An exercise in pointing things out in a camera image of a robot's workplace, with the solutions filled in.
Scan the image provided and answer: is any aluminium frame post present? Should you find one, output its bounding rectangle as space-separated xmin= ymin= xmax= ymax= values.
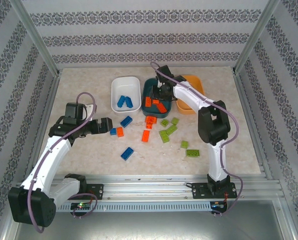
xmin=10 ymin=0 xmax=61 ymax=76
xmin=234 ymin=0 xmax=281 ymax=73

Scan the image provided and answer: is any left circuit board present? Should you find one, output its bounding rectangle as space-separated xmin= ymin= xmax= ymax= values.
xmin=70 ymin=202 xmax=92 ymax=211

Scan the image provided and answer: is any right circuit board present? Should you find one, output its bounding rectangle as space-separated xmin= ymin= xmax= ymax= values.
xmin=211 ymin=201 xmax=228 ymax=210

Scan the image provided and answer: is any right aluminium frame post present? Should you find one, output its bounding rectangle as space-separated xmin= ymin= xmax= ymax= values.
xmin=234 ymin=0 xmax=281 ymax=73

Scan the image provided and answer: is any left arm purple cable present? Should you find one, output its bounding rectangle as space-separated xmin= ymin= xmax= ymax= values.
xmin=27 ymin=92 xmax=98 ymax=234

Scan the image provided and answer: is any orange plastic container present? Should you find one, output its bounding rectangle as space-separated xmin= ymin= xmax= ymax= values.
xmin=175 ymin=74 xmax=205 ymax=115

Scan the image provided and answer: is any left black mount plate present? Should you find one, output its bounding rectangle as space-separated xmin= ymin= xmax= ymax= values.
xmin=83 ymin=184 xmax=104 ymax=200

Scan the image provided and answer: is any right black mount plate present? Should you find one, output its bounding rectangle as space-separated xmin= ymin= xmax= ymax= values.
xmin=191 ymin=182 xmax=238 ymax=200

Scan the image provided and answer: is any aluminium side rail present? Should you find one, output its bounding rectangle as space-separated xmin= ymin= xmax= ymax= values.
xmin=22 ymin=71 xmax=62 ymax=183
xmin=232 ymin=69 xmax=273 ymax=180

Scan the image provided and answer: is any teal plastic container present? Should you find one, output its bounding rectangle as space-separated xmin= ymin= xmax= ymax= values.
xmin=140 ymin=77 xmax=173 ymax=119

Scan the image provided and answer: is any left aluminium frame post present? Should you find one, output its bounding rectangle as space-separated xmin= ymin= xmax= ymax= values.
xmin=10 ymin=0 xmax=61 ymax=76

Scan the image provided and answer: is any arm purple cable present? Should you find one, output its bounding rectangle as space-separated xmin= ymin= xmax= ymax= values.
xmin=150 ymin=61 xmax=245 ymax=218
xmin=27 ymin=92 xmax=98 ymax=234

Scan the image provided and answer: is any large green lego brick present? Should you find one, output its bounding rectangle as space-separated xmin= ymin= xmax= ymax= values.
xmin=186 ymin=148 xmax=201 ymax=158

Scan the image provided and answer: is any circuit board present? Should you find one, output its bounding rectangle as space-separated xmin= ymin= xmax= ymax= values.
xmin=211 ymin=201 xmax=228 ymax=210
xmin=70 ymin=202 xmax=92 ymax=211

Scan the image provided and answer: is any slotted grey cable duct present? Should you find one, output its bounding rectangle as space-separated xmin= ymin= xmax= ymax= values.
xmin=53 ymin=201 xmax=212 ymax=213

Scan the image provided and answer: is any black mount plate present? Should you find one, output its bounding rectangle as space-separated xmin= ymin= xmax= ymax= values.
xmin=83 ymin=184 xmax=104 ymax=200
xmin=191 ymin=182 xmax=238 ymax=200

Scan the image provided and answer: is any right aluminium side rail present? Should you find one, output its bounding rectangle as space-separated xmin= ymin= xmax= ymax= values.
xmin=232 ymin=69 xmax=273 ymax=180

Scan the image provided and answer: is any white plastic container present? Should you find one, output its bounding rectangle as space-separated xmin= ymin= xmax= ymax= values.
xmin=110 ymin=76 xmax=141 ymax=115

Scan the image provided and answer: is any left aluminium side rail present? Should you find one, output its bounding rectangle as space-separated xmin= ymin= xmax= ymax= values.
xmin=22 ymin=71 xmax=62 ymax=183

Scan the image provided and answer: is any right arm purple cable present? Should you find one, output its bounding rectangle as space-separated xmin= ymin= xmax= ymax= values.
xmin=150 ymin=61 xmax=245 ymax=218

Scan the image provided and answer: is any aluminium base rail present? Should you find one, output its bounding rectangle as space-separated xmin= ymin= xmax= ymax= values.
xmin=12 ymin=174 xmax=284 ymax=201

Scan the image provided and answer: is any grey metal panel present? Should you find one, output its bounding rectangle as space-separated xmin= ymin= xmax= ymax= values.
xmin=13 ymin=199 xmax=293 ymax=240

